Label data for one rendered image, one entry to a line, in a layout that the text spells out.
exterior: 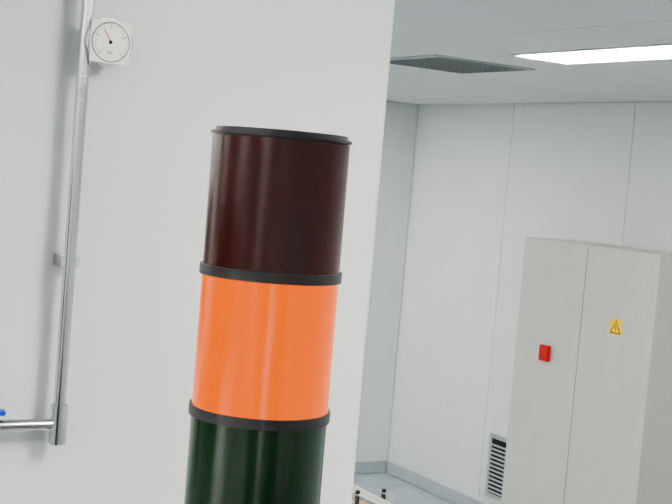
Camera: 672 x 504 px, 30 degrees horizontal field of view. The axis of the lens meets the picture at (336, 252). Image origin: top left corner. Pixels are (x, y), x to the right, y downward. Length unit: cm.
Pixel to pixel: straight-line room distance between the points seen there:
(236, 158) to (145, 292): 153
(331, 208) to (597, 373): 717
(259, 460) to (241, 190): 9
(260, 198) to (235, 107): 157
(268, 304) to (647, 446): 698
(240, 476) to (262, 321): 5
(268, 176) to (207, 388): 8
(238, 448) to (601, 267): 716
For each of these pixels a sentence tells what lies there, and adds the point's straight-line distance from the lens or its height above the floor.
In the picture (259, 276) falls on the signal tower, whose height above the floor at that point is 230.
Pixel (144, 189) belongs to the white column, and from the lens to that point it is 193.
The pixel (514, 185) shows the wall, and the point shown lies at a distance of 892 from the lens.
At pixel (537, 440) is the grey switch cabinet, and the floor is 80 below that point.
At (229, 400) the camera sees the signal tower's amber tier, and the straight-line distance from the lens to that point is 43.
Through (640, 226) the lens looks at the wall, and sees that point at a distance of 796.
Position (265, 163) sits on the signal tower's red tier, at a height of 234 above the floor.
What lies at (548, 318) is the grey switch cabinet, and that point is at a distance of 792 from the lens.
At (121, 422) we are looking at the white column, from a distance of 197.
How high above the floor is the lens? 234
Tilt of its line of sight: 3 degrees down
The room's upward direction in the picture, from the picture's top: 5 degrees clockwise
